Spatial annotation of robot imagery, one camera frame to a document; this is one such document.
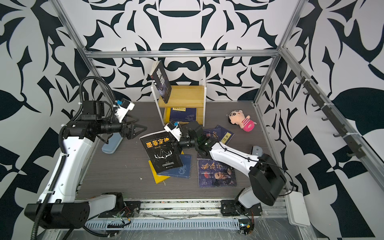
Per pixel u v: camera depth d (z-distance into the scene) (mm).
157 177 830
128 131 595
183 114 1063
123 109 587
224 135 1000
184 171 848
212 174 837
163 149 716
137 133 624
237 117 1019
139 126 649
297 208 704
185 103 915
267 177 431
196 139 611
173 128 654
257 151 846
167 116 1055
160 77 850
